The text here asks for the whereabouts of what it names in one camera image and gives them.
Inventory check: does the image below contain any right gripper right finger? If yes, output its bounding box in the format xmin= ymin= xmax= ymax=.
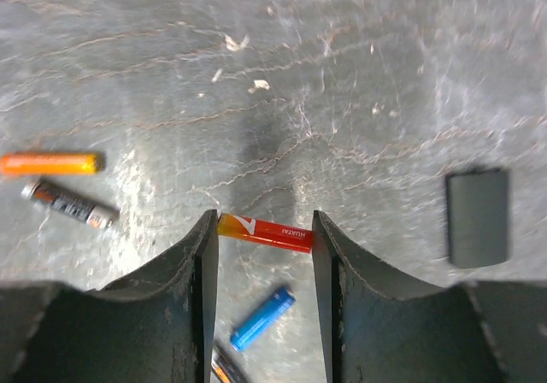
xmin=312 ymin=211 xmax=546 ymax=382

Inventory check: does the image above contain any red battery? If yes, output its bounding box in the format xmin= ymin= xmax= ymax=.
xmin=218 ymin=213 xmax=313 ymax=253

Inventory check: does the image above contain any bright blue AAA battery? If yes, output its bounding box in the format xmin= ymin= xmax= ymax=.
xmin=230 ymin=286 xmax=296 ymax=351

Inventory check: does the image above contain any black battery cover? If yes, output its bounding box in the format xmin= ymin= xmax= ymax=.
xmin=445 ymin=168 xmax=510 ymax=269

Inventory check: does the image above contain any dark silver battery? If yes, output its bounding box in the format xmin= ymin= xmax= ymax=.
xmin=21 ymin=178 xmax=119 ymax=229

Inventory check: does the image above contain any black silver orange battery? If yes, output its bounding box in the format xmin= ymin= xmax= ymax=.
xmin=211 ymin=343 xmax=250 ymax=383

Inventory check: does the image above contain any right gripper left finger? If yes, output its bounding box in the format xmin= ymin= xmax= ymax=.
xmin=1 ymin=209 xmax=219 ymax=382

